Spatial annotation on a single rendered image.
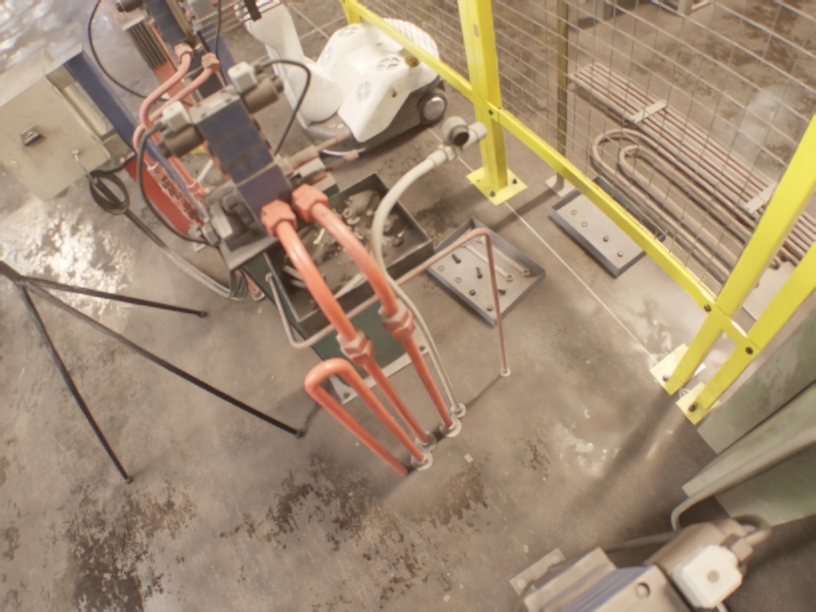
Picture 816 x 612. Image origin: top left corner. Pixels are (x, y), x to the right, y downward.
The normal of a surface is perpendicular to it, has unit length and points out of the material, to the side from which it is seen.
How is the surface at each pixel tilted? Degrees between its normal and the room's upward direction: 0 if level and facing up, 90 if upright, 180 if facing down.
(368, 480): 0
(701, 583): 0
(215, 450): 0
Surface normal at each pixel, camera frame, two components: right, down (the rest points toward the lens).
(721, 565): -0.18, -0.51
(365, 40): 0.44, 0.51
